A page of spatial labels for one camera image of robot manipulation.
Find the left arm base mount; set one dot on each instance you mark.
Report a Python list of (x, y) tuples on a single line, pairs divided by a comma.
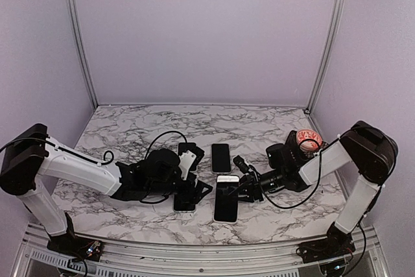
[(72, 245)]

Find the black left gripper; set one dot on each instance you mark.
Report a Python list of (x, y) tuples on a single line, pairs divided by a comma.
[(197, 189)]

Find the red white patterned bowl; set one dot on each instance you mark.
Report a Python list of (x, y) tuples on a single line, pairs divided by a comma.
[(308, 140)]

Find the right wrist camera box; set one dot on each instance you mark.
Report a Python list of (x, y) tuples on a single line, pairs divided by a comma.
[(242, 165)]

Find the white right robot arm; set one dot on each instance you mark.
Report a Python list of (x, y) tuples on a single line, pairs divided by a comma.
[(302, 162)]

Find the clear magsafe phone case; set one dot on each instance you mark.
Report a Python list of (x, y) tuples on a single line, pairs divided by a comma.
[(221, 172)]

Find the aluminium right corner post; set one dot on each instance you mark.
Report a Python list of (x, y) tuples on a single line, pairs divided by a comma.
[(334, 25)]

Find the aluminium corner post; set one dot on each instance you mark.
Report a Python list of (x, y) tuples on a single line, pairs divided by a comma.
[(334, 25), (81, 53)]

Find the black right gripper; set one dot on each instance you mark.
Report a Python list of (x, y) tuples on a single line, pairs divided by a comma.
[(247, 188)]

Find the aluminium front rail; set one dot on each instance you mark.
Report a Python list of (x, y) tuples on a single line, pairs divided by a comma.
[(129, 258)]

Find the pink phone case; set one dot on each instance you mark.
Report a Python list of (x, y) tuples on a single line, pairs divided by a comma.
[(227, 178)]

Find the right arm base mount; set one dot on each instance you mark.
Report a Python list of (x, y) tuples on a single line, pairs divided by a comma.
[(335, 244)]

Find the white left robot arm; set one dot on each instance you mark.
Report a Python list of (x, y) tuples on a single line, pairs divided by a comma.
[(34, 154)]

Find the aluminium left corner post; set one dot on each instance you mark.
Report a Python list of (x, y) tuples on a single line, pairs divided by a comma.
[(81, 53)]

